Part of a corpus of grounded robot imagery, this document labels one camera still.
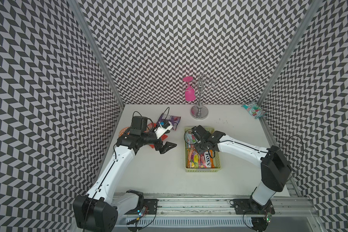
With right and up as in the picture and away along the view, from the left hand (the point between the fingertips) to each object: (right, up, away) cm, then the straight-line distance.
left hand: (170, 138), depth 73 cm
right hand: (+18, -7, +13) cm, 23 cm away
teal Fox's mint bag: (+10, -3, +18) cm, 21 cm away
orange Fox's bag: (+23, -11, +6) cm, 26 cm away
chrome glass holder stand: (+20, +15, +40) cm, 47 cm away
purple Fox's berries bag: (0, +9, +34) cm, 35 cm away
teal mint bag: (+64, +16, +39) cm, 76 cm away
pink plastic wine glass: (+12, +27, +33) cm, 44 cm away
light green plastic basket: (+20, -15, +10) cm, 27 cm away
